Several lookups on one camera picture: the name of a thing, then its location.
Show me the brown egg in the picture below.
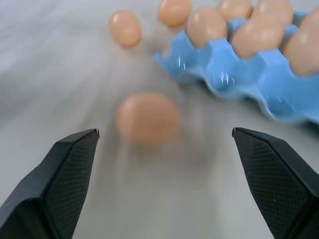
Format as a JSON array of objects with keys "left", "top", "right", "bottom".
[
  {"left": 186, "top": 6, "right": 228, "bottom": 49},
  {"left": 115, "top": 91, "right": 181, "bottom": 148},
  {"left": 283, "top": 7, "right": 319, "bottom": 76},
  {"left": 216, "top": 0, "right": 253, "bottom": 22},
  {"left": 251, "top": 0, "right": 294, "bottom": 26},
  {"left": 157, "top": 0, "right": 192, "bottom": 28},
  {"left": 231, "top": 20, "right": 285, "bottom": 59},
  {"left": 109, "top": 10, "right": 142, "bottom": 48}
]

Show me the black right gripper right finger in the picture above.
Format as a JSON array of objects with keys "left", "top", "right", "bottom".
[{"left": 232, "top": 127, "right": 319, "bottom": 239}]

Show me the blue egg carton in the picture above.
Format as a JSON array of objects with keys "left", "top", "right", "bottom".
[{"left": 152, "top": 9, "right": 319, "bottom": 126}]

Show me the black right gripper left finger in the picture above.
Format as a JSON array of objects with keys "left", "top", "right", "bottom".
[{"left": 0, "top": 128, "right": 101, "bottom": 239}]

